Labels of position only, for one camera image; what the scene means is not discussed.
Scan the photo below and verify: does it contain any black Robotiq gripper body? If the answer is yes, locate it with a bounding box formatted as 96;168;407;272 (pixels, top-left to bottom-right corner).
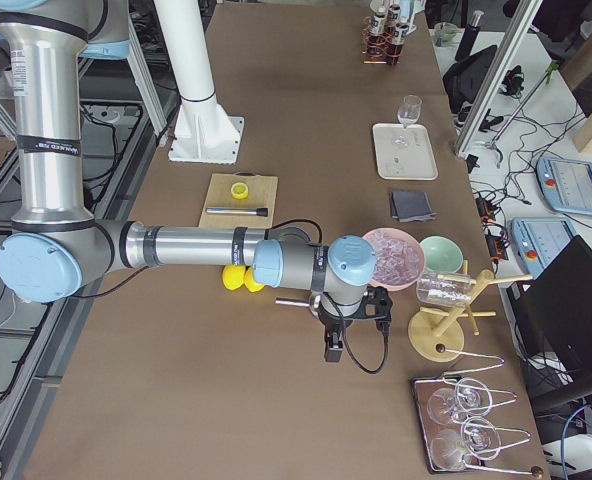
318;286;393;332

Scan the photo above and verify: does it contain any copper wire bottle basket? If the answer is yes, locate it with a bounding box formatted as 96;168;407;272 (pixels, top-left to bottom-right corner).
362;16;411;66

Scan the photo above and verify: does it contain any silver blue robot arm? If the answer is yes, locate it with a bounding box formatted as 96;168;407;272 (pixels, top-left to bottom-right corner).
0;1;392;362

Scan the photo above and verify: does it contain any tea bottle in basket rear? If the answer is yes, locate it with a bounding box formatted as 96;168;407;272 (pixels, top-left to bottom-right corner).
366;5;386;58

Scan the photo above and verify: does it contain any tea bottle in basket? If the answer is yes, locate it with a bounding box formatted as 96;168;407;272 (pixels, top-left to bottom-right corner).
366;5;386;58
388;22;409;60

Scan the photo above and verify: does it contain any tea bottle in basket front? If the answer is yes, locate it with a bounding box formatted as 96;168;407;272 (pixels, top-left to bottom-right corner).
388;22;409;60

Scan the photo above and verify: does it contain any pink bowl of ice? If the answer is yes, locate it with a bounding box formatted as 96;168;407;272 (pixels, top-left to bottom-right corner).
363;228;426;291

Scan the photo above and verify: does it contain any wooden mug tree stand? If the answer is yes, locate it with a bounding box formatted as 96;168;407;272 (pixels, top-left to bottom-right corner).
408;260;533;362

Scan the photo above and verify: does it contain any steel ice scoop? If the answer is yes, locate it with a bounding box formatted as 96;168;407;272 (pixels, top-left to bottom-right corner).
275;294;321;310

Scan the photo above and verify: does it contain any clear glass jar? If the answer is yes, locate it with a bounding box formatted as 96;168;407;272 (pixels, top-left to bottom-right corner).
416;271;475;307

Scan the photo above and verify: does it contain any green bowl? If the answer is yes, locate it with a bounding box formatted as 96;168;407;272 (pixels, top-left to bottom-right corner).
420;236;464;273

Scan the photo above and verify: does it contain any whole lemon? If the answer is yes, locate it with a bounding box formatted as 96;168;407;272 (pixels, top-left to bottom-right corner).
221;265;247;291
244;267;265;292

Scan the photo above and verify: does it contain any grey folded cloth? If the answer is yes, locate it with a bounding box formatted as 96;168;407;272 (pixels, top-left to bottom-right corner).
390;190;435;222

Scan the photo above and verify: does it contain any dark tray with glasses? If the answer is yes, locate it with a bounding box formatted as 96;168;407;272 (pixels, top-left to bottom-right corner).
410;376;471;474

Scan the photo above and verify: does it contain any upside-down wine glass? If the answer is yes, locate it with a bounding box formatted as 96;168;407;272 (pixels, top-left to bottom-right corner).
427;378;492;425
429;417;501;471

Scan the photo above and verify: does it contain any cream rabbit tray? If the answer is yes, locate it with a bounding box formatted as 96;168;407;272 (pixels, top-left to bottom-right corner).
372;123;438;181

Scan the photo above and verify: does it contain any bamboo cutting board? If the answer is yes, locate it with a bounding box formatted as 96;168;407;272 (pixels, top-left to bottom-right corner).
198;173;278;228

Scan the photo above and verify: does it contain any lemon half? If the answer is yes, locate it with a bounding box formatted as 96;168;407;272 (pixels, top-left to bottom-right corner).
230;182;249;200

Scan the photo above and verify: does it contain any blue teach pendant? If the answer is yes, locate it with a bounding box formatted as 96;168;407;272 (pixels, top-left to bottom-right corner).
510;217;577;278
536;156;592;216

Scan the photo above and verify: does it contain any clear wine glass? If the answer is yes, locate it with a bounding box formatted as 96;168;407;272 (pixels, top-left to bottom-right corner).
394;94;422;147

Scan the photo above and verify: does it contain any black monitor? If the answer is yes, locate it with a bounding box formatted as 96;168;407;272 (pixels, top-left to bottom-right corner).
524;236;592;372

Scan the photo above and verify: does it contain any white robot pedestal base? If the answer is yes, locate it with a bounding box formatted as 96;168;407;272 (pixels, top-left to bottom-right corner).
155;0;244;165

